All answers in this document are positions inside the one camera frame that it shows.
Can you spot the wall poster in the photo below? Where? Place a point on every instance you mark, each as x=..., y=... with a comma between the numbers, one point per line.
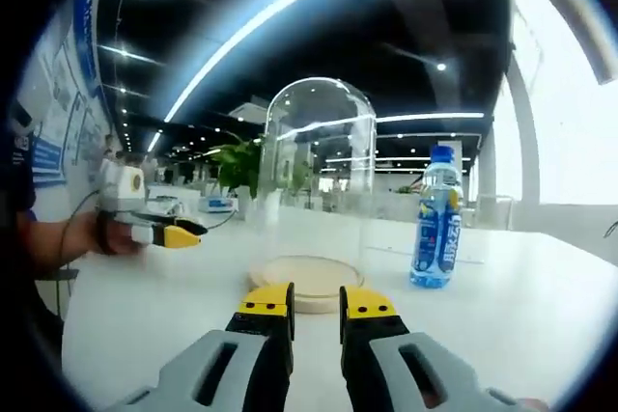
x=72, y=93

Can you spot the person's left hand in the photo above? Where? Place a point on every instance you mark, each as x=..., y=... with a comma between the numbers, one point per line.
x=118, y=238

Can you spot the clear glass dome cover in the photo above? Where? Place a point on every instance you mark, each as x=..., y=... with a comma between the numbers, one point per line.
x=318, y=142

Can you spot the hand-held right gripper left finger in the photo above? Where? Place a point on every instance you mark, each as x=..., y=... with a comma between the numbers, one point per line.
x=227, y=364

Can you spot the curved ceiling light strip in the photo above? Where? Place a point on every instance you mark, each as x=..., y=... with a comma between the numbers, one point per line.
x=289, y=2

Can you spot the white and blue table device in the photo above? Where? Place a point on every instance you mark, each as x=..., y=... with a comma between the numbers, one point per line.
x=219, y=203

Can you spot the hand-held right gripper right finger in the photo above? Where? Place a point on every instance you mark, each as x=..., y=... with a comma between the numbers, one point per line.
x=386, y=364

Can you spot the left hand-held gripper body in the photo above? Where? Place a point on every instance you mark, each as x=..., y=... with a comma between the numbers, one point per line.
x=118, y=185

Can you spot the round wooden base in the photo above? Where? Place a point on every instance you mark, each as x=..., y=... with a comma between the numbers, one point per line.
x=309, y=272

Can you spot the green potted plant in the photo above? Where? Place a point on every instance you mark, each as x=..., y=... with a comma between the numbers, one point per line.
x=241, y=161

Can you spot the blue Mizone drink bottle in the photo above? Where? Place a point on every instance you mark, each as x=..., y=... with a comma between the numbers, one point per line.
x=437, y=228

